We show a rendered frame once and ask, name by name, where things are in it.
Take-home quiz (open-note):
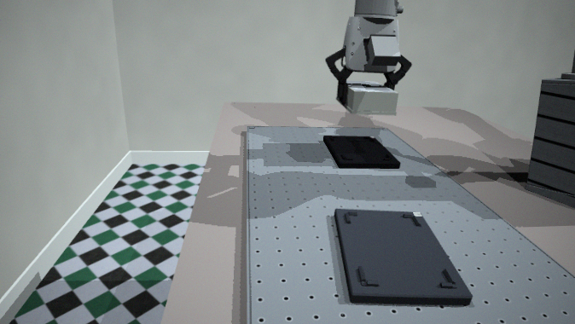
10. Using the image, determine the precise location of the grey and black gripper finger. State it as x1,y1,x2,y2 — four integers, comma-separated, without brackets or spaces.
325,47,353,103
383,55,412,90

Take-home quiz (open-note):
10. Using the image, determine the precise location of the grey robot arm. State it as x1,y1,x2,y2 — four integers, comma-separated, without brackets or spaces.
354,0,575,80

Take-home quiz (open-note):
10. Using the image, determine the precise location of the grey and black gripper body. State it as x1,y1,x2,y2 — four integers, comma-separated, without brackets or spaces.
341,14,399,73

